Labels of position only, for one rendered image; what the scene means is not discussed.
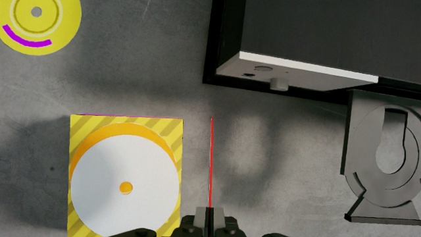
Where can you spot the white disc with centre hole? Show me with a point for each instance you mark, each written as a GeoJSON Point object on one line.
{"type": "Point", "coordinates": [126, 158]}

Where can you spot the black rectangular box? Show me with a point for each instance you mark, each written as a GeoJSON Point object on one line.
{"type": "Point", "coordinates": [211, 64]}

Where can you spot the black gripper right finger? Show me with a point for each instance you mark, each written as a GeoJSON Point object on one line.
{"type": "Point", "coordinates": [221, 226]}

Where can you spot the yellow cd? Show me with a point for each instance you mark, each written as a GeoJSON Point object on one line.
{"type": "Point", "coordinates": [48, 33]}

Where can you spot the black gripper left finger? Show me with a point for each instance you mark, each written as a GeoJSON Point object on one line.
{"type": "Point", "coordinates": [190, 226]}

